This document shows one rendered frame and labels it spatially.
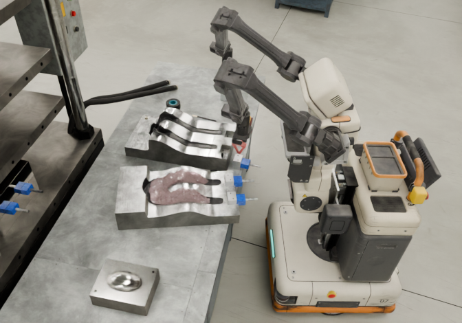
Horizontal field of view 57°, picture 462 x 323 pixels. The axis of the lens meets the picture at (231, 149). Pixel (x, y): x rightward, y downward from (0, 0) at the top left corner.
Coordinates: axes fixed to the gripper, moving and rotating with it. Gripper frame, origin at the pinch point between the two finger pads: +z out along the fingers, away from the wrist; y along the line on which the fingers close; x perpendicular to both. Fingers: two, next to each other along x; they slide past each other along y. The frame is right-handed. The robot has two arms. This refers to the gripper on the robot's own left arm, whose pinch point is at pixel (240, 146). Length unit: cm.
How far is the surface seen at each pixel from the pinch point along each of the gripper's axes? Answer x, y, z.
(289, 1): -31, -366, 85
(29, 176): -82, 44, 3
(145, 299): -12, 80, 5
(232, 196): 3.3, 26.9, 4.0
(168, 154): -32.9, 9.0, 6.6
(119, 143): -61, 4, 13
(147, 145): -44.6, 6.4, 6.5
